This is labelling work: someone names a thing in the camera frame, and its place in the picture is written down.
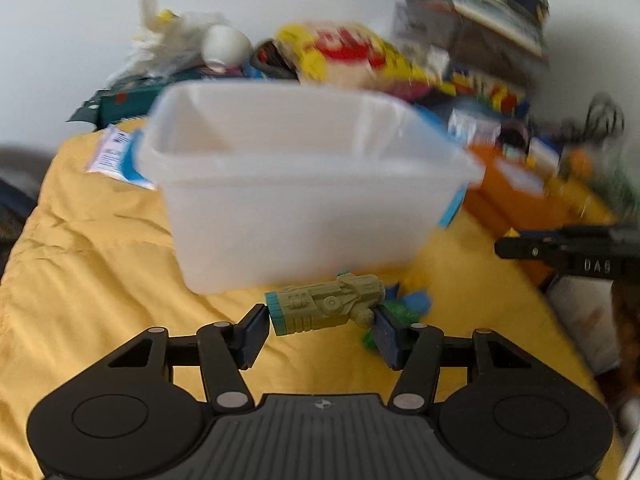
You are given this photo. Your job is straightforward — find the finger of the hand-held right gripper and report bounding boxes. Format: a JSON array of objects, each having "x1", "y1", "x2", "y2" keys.
[{"x1": 494, "y1": 233, "x2": 569, "y2": 264}]

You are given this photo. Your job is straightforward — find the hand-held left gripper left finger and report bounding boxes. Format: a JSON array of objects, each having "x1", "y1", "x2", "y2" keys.
[{"x1": 107, "y1": 304, "x2": 271, "y2": 413}]

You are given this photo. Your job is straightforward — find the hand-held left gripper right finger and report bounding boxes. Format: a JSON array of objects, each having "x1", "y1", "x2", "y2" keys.
[{"x1": 372, "y1": 305, "x2": 521, "y2": 413}]

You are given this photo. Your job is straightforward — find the olive green toy gun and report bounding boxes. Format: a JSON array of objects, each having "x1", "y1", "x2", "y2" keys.
[{"x1": 264, "y1": 272, "x2": 387, "y2": 337}]

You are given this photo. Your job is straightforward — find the white plastic storage bin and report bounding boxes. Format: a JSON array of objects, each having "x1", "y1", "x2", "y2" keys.
[{"x1": 137, "y1": 80, "x2": 486, "y2": 295}]

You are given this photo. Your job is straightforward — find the green toy vehicle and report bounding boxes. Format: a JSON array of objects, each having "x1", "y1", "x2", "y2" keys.
[{"x1": 362, "y1": 300, "x2": 423, "y2": 351}]

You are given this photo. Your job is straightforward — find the large orange box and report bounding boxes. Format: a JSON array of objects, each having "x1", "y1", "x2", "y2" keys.
[{"x1": 465, "y1": 144, "x2": 617, "y2": 283}]

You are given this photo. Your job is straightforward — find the blue round toy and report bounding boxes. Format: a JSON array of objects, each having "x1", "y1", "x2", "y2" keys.
[{"x1": 387, "y1": 282, "x2": 433, "y2": 317}]

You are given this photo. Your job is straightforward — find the orange ball in net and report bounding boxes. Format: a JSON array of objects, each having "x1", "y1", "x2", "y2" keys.
[{"x1": 567, "y1": 150, "x2": 598, "y2": 181}]

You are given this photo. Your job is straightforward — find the small white box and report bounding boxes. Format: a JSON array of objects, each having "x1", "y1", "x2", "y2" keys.
[{"x1": 447, "y1": 107, "x2": 502, "y2": 145}]

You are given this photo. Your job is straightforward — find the colourful toy block set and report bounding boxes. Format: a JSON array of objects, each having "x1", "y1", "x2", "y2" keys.
[{"x1": 445, "y1": 67, "x2": 532, "y2": 117}]

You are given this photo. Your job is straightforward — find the yellow blanket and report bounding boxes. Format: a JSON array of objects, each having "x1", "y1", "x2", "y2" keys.
[{"x1": 0, "y1": 120, "x2": 626, "y2": 480}]

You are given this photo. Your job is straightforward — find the clear display case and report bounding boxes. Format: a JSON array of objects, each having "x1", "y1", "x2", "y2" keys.
[{"x1": 395, "y1": 7, "x2": 543, "y2": 92}]

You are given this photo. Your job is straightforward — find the blue and white packet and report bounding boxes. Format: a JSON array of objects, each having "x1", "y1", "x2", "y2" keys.
[{"x1": 85, "y1": 125, "x2": 161, "y2": 191}]

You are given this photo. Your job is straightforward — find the stack of books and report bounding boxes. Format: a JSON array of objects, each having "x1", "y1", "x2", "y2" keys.
[{"x1": 397, "y1": 0, "x2": 548, "y2": 61}]

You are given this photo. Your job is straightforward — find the yellow snack bag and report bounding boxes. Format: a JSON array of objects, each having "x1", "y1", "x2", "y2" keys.
[{"x1": 275, "y1": 20, "x2": 443, "y2": 98}]

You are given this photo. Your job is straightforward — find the teal flat box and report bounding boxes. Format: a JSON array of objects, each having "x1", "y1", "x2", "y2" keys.
[{"x1": 67, "y1": 71, "x2": 211, "y2": 128}]

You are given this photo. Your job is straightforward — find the white plush rabbit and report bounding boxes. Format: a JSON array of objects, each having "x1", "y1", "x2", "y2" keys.
[{"x1": 107, "y1": 0, "x2": 251, "y2": 81}]

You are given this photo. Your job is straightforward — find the tangled cables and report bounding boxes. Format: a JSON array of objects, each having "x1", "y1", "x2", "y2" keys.
[{"x1": 582, "y1": 91, "x2": 627, "y2": 147}]

